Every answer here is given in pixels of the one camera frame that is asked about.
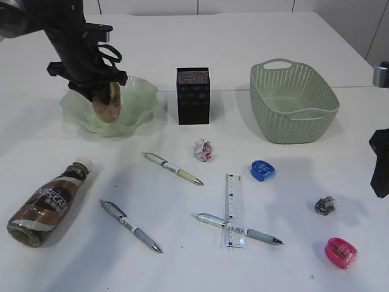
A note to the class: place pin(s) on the green wavy glass plate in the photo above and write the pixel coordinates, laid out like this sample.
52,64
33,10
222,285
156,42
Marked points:
138,101

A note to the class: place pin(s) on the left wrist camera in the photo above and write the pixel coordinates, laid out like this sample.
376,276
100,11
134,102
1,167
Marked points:
98,32

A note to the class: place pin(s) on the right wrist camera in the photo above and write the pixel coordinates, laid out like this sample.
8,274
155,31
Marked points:
381,75

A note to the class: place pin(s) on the clear plastic ruler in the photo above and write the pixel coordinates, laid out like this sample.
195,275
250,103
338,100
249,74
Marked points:
234,210

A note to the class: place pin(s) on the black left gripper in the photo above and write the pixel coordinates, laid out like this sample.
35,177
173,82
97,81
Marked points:
90,71

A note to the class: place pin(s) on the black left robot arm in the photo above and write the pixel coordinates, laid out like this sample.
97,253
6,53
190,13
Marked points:
63,23

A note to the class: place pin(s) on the bread roll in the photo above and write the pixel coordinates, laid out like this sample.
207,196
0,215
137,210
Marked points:
108,113

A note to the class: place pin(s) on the light blue grey pen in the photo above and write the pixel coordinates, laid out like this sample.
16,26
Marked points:
247,232

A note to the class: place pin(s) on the green woven plastic basket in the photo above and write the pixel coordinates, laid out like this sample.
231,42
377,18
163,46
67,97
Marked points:
292,105

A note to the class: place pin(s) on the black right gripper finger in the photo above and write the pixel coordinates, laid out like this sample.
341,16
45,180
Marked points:
379,144

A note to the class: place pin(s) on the blue pencil sharpener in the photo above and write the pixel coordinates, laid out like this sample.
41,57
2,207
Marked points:
262,170

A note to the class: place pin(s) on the pink pencil sharpener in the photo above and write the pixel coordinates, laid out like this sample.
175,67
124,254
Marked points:
340,252

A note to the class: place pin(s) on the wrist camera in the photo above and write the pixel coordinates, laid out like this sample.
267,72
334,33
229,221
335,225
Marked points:
381,75
98,32

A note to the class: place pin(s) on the white pink paper ball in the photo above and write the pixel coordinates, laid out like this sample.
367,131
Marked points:
202,150

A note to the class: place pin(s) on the white grey pen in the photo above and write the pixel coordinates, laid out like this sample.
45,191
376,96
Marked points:
122,218

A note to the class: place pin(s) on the cream white pen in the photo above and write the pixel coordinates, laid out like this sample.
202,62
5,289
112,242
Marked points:
171,168

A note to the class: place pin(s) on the Nescafe coffee bottle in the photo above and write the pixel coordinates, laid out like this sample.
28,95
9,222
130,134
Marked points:
40,215

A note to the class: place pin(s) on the black mesh pen holder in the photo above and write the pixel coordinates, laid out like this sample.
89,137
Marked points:
193,96

